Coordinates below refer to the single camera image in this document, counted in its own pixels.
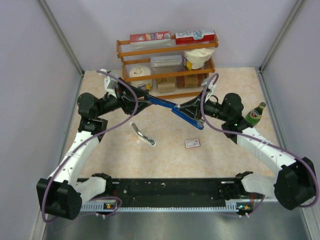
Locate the red foil wrap box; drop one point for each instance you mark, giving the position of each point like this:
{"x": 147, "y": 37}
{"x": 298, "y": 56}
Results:
{"x": 152, "y": 39}

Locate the blue black stapler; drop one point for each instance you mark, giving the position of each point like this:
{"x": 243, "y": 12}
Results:
{"x": 175, "y": 108}

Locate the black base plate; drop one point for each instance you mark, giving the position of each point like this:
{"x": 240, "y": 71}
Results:
{"x": 175, "y": 192}

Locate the wooden three-tier shelf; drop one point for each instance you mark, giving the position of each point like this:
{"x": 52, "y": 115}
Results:
{"x": 130, "y": 58}

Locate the small white paper roll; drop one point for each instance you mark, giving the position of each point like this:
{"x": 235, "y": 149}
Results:
{"x": 141, "y": 71}

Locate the red white toothpaste box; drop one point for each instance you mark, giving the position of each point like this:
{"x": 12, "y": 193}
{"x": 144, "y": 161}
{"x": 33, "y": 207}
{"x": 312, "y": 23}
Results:
{"x": 194, "y": 36}

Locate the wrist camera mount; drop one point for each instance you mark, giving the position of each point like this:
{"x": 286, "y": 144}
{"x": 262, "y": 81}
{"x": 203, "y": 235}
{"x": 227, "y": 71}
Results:
{"x": 110, "y": 83}
{"x": 209, "y": 84}

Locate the green glass bottle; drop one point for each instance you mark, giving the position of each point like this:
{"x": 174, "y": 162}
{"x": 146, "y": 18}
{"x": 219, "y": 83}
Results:
{"x": 254, "y": 116}

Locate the white slotted cable duct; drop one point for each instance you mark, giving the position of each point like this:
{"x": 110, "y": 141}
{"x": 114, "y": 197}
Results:
{"x": 102, "y": 207}

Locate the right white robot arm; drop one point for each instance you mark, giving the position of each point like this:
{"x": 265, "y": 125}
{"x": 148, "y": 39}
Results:
{"x": 294, "y": 183}

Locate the small staple box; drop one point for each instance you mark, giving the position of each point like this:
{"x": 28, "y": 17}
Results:
{"x": 193, "y": 143}

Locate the tan cardboard box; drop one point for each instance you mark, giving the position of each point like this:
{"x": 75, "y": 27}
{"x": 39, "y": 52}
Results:
{"x": 166, "y": 84}

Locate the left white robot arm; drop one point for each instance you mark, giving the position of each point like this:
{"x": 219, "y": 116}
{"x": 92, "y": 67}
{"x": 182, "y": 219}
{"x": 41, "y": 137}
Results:
{"x": 60, "y": 195}

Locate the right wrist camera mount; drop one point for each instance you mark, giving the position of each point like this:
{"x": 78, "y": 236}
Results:
{"x": 209, "y": 84}

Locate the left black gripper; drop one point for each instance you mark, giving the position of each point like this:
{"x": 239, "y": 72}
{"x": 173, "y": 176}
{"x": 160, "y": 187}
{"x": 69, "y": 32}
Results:
{"x": 127, "y": 100}

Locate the brown brick-pattern box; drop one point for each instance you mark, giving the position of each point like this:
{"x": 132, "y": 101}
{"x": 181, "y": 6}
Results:
{"x": 189, "y": 81}

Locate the clear plastic box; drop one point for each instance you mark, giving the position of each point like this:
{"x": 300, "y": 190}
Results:
{"x": 165, "y": 64}

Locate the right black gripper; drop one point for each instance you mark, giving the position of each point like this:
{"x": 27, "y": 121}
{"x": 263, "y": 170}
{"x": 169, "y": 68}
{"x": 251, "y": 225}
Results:
{"x": 193, "y": 108}

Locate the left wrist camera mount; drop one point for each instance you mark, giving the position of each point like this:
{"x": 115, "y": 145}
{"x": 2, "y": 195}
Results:
{"x": 110, "y": 83}

